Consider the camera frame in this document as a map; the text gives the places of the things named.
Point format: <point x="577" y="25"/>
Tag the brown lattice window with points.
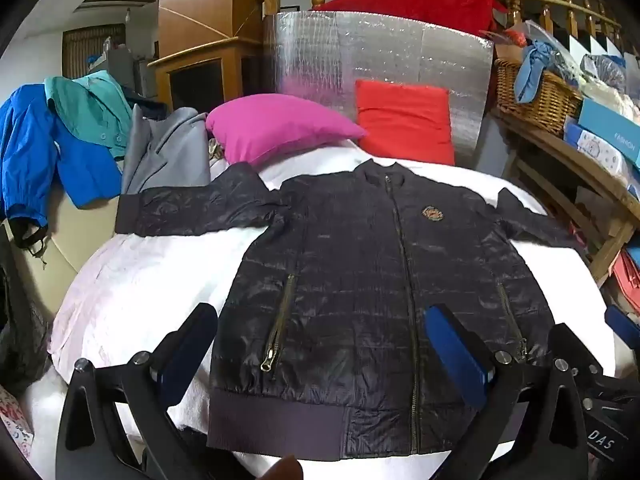
<point x="92" y="50"/>

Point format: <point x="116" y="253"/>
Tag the wicker basket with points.
<point x="540" y="95"/>

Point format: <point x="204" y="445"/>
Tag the wooden cabinet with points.
<point x="200" y="35"/>

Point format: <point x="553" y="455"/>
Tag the pink pillow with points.
<point x="280" y="122"/>

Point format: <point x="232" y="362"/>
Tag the red pillow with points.
<point x="405" y="120"/>

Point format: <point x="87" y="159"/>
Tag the teal shirt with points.
<point x="90" y="105"/>

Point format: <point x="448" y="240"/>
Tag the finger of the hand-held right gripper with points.
<point x="622" y="322"/>

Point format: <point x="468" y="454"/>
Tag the white bed sheet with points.
<point x="150" y="280"/>

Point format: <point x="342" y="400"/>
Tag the wooden shelf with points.
<point x="575" y="180"/>

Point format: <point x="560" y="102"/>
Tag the light blue cloth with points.
<point x="532" y="62"/>

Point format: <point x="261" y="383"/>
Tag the grey coat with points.
<point x="165" y="155"/>

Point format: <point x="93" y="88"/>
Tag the black quilted zip jacket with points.
<point x="350" y="260"/>

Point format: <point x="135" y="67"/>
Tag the silver foil insulation mat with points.
<point x="380" y="50"/>

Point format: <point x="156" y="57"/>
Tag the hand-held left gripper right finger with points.
<point x="457" y="355"/>

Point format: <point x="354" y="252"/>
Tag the beige cardboard box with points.
<point x="65" y="245"/>

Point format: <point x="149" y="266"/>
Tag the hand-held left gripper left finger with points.
<point x="182" y="355"/>

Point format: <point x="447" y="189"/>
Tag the blue jacket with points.
<point x="45" y="160"/>

